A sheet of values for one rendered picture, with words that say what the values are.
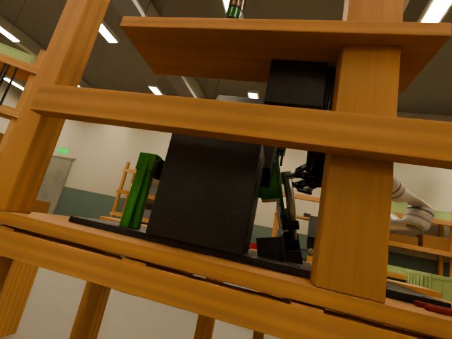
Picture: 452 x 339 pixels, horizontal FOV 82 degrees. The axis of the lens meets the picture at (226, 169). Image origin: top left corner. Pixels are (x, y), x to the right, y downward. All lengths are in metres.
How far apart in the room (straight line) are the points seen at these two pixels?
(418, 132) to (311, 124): 0.22
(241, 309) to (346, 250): 0.27
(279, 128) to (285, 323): 0.43
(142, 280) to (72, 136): 9.37
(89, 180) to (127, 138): 1.70
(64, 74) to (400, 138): 1.02
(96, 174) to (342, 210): 8.45
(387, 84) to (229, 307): 0.66
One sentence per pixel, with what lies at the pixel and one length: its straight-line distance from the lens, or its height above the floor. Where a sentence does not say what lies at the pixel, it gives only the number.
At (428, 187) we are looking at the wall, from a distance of 7.37.
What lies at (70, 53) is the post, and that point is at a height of 1.43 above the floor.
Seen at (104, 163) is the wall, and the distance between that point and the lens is 8.79.
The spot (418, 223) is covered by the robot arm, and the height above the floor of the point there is 1.13.
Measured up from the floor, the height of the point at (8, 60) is 2.05.
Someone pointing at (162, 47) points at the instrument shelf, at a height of 1.50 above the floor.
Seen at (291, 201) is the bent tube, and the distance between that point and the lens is 0.93.
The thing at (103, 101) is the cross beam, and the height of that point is 1.24.
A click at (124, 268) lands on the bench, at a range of 0.74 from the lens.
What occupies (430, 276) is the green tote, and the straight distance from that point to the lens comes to 1.56.
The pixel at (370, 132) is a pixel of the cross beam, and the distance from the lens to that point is 0.67.
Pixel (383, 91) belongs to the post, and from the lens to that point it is 0.78.
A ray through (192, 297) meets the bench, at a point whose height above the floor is 0.79.
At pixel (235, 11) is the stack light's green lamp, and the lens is 0.96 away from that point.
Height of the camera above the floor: 0.96
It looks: 13 degrees up
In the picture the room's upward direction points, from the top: 12 degrees clockwise
